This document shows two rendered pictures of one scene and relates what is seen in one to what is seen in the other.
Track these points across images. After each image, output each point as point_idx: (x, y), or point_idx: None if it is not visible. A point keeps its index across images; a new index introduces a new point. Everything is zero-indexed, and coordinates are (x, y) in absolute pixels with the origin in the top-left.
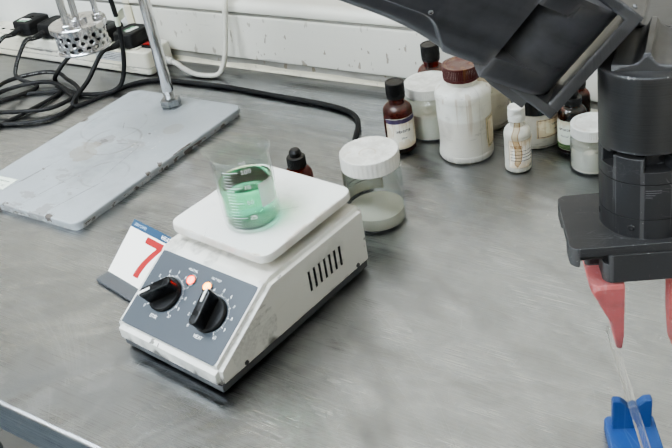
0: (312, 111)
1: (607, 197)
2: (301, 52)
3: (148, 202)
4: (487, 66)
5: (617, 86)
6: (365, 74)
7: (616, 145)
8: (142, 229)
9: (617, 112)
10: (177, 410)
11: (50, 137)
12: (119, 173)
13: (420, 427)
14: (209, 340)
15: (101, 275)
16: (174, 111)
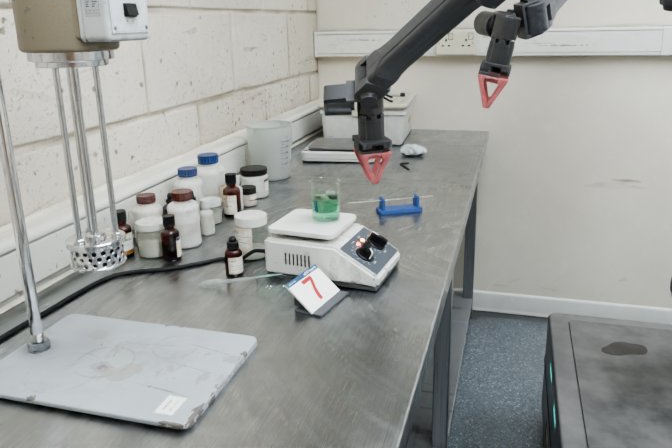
0: (94, 291)
1: (379, 129)
2: (14, 282)
3: (219, 324)
4: (390, 87)
5: None
6: (57, 272)
7: (381, 111)
8: (294, 283)
9: (381, 101)
10: (412, 272)
11: (46, 425)
12: (177, 339)
13: (395, 234)
14: (386, 247)
15: (317, 314)
16: (56, 343)
